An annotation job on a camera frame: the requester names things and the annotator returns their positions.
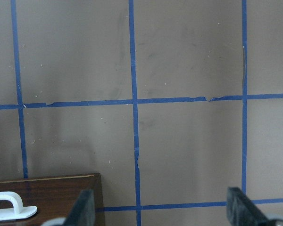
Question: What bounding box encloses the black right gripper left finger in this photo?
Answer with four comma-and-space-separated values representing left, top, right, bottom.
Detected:
64, 189, 95, 226

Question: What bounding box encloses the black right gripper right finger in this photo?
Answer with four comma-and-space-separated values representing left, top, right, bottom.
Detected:
226, 187, 268, 226

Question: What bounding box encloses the wooden drawer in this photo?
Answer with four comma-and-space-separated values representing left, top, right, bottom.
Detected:
0, 173, 105, 226

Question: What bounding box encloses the white drawer handle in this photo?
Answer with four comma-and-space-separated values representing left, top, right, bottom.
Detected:
0, 191, 37, 221

